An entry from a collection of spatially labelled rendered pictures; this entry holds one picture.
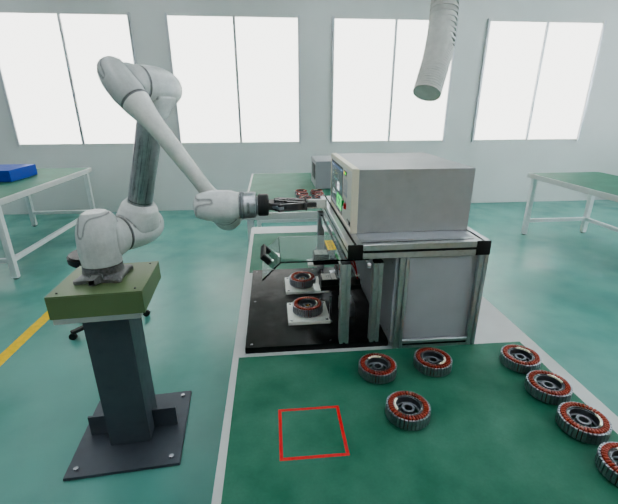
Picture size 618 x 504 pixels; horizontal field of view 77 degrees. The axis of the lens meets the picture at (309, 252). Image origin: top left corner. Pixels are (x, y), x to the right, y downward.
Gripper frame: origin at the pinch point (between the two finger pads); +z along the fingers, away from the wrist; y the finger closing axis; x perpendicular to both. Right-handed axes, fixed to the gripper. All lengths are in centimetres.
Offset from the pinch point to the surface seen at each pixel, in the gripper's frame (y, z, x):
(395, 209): 14.5, 23.5, 1.0
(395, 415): 58, 13, -40
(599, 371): -46, 177, -118
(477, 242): 26, 46, -7
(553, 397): 55, 57, -40
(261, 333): 15.3, -20.4, -41.2
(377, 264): 24.1, 16.0, -13.6
